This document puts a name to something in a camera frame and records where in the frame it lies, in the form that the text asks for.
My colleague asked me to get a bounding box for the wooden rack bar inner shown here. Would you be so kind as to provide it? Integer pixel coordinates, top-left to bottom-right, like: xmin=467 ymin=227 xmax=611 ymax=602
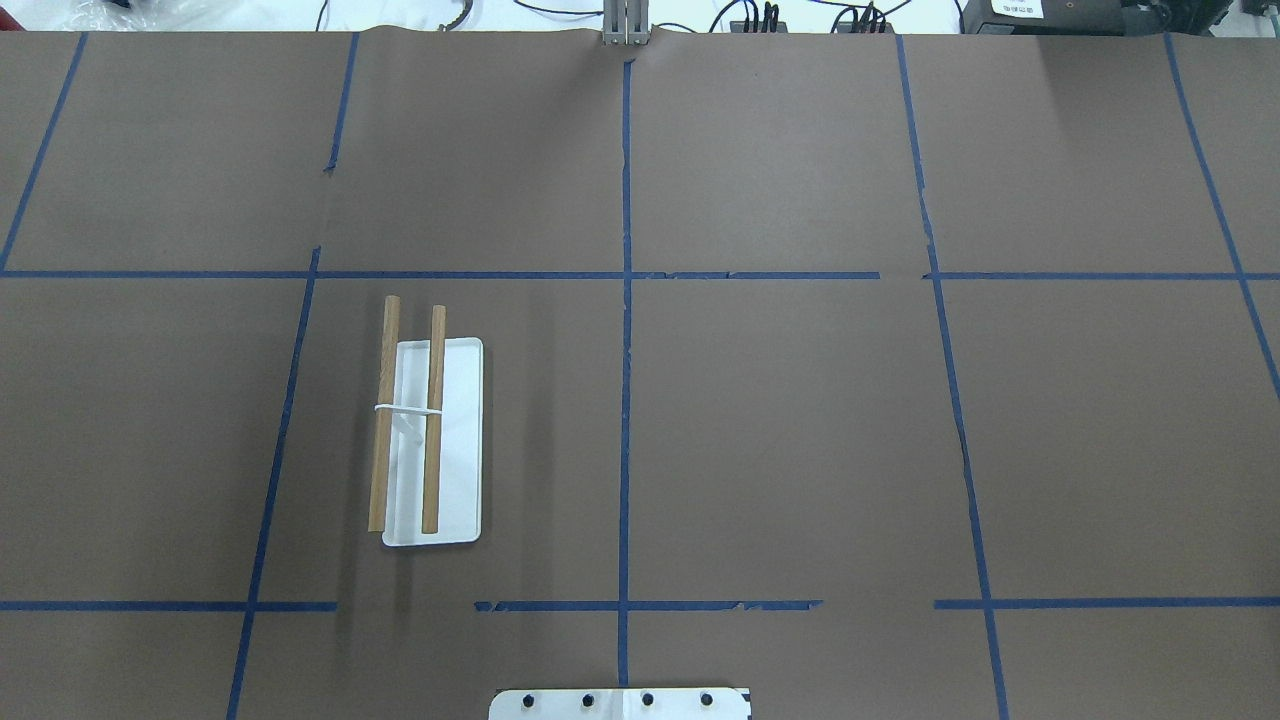
xmin=420 ymin=305 xmax=447 ymax=534

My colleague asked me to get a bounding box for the wooden rack bar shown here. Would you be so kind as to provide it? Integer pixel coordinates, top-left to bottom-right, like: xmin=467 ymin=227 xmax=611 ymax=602
xmin=420 ymin=305 xmax=447 ymax=534
xmin=367 ymin=295 xmax=401 ymax=533

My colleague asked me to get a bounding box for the white rack base tray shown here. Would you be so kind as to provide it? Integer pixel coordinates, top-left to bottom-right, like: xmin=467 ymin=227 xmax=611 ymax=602
xmin=376 ymin=337 xmax=484 ymax=548

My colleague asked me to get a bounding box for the wooden rack bar outer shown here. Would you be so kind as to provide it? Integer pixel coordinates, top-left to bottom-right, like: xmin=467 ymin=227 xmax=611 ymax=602
xmin=367 ymin=295 xmax=401 ymax=533

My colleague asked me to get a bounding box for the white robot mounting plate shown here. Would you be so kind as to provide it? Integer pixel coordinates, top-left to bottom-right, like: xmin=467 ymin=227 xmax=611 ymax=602
xmin=488 ymin=687 xmax=753 ymax=719

